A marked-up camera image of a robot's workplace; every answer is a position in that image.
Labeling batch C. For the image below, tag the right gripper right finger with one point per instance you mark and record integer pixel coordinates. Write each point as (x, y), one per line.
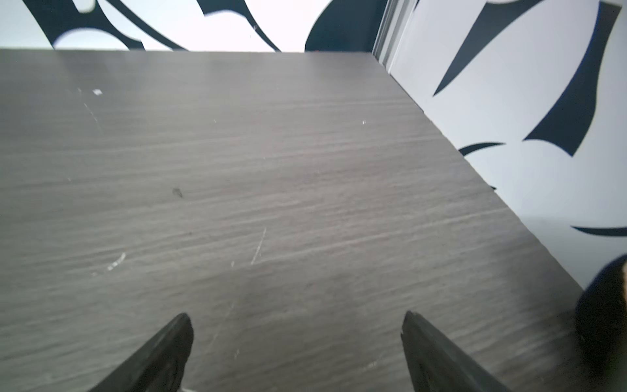
(436, 363)

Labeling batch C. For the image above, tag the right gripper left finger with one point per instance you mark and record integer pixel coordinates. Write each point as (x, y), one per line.
(159, 365)

